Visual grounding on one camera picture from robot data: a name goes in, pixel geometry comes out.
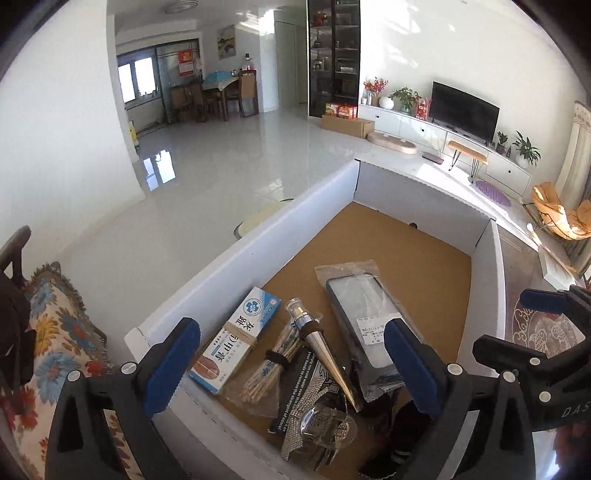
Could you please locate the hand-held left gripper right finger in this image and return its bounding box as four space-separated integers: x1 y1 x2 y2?
383 318 537 480

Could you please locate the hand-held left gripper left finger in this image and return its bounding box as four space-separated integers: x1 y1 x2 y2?
45 317 202 480

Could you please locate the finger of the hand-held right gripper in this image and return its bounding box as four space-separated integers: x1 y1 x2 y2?
472 332 591 411
520 284 591 325

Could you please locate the plain black velvet scrunchie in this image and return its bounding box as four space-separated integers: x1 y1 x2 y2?
365 388 431 444

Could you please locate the beige rubber band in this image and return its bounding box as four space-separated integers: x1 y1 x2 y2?
221 323 259 346

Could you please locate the phone case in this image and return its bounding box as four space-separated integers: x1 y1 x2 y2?
315 262 416 404

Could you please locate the silver metal cone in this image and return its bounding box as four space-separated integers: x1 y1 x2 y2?
285 298 363 411

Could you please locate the cotton swab packet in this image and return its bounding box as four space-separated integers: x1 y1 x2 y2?
231 323 305 409

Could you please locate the blue medicine box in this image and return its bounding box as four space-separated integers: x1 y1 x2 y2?
188 286 282 395

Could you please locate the white cardboard box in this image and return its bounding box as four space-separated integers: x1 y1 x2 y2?
124 157 509 480

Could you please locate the black cardboard box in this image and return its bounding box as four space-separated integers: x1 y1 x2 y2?
269 346 352 435

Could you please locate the silver rhinestone bow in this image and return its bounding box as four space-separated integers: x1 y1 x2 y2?
281 376 358 462

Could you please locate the white box lid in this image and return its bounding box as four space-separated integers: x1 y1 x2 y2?
538 244 580 282

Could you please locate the orange lounge chair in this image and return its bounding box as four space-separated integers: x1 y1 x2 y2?
524 181 591 241

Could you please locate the floral cushioned chair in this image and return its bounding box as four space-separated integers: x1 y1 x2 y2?
0 262 153 480

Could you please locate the purple round cushion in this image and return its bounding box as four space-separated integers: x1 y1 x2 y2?
475 180 512 208

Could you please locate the beige curtain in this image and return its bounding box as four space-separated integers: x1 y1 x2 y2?
554 100 591 208

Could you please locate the bushy plant in white pot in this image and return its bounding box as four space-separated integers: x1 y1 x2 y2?
512 130 541 168

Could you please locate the wooden top stool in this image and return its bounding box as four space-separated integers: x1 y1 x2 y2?
448 140 489 183

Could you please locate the dark wooden chair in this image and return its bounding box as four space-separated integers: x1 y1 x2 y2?
0 225 35 393

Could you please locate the black television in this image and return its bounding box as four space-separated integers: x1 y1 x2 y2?
430 80 501 141

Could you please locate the white television cabinet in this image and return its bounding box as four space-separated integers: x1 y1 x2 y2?
358 104 533 197

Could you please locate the beige oval board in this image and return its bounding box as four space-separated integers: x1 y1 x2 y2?
367 130 419 155

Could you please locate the flat brown cardboard box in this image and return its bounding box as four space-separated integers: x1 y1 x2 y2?
321 114 376 139

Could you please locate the green potted plant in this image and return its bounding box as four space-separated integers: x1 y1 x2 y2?
389 86 421 114

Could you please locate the wooden dining chair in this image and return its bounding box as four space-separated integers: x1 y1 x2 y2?
238 71 259 118
171 85 204 123

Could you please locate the red flower vase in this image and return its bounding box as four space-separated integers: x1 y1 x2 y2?
363 77 389 106

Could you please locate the dining table with blue cloth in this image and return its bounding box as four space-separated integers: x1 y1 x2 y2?
203 70 241 121

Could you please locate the glass window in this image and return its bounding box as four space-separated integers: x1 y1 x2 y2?
117 58 155 103

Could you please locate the black glass display cabinet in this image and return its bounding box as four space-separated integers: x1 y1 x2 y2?
307 0 361 118

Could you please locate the wall painting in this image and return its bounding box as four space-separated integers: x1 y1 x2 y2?
217 24 237 60

